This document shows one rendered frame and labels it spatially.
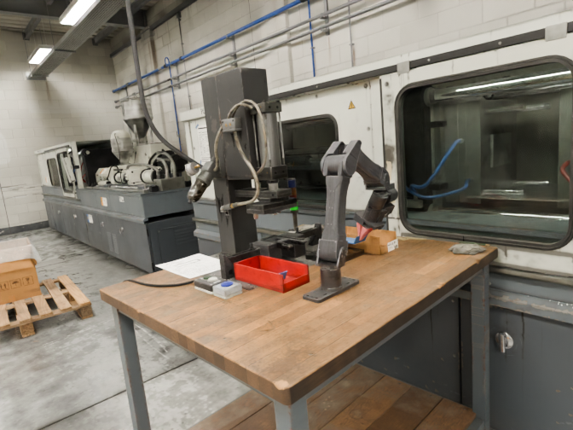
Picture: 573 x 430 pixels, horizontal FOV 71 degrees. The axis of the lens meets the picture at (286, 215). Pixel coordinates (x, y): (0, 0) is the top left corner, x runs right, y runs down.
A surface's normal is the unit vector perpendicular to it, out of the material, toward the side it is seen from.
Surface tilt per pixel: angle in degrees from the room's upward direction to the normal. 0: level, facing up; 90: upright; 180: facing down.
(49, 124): 90
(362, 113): 90
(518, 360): 90
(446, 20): 90
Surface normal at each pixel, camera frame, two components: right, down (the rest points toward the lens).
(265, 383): -0.71, 0.18
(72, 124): 0.65, 0.07
